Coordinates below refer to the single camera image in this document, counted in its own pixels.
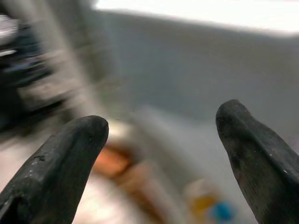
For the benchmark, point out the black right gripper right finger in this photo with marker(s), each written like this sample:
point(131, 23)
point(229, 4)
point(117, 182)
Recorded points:
point(259, 158)

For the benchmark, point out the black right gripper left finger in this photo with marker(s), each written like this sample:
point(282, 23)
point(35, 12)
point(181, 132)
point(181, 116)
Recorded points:
point(53, 168)

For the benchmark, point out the mayonnaise jar white lid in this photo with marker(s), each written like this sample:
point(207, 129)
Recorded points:
point(208, 203)

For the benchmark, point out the orange squeeze bottle white cap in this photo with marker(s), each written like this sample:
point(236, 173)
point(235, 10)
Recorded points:
point(130, 168)

